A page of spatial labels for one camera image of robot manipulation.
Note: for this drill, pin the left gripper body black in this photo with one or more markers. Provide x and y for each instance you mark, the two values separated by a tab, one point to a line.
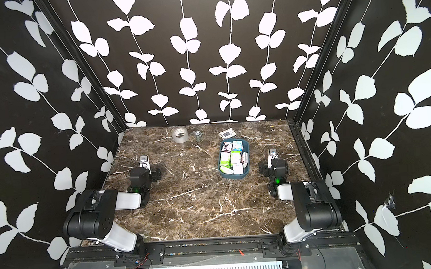
154	175

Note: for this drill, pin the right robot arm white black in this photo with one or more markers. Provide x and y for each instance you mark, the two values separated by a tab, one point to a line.
315	209

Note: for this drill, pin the green tissue pack back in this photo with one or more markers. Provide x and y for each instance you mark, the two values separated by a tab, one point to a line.
235	157

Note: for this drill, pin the green tissue pack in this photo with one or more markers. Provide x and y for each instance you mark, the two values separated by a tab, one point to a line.
226	170
235	157
238	169
225	159

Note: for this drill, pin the teal storage box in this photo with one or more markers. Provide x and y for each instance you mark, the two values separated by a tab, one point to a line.
246	148

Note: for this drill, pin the clear tape roll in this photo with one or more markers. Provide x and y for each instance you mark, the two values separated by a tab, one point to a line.
180	135

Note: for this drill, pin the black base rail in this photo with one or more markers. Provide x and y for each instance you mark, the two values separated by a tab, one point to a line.
270	246

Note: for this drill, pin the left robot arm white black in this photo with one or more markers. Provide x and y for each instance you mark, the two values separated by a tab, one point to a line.
93	216

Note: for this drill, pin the blue Cinnamoroll tissue pack back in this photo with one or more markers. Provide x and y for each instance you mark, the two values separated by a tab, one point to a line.
237	145

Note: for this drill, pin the small white square box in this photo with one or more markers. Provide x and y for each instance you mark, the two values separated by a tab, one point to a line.
227	134

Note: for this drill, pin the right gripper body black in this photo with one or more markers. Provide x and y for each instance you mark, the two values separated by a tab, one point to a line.
266	170

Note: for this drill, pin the green tissue pack front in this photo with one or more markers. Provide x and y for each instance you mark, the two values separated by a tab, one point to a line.
226	170

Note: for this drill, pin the pink Kuromi tissue pack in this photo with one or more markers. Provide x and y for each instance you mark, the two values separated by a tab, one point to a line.
227	146
244	158

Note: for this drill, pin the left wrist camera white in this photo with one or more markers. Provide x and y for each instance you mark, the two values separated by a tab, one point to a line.
144	163

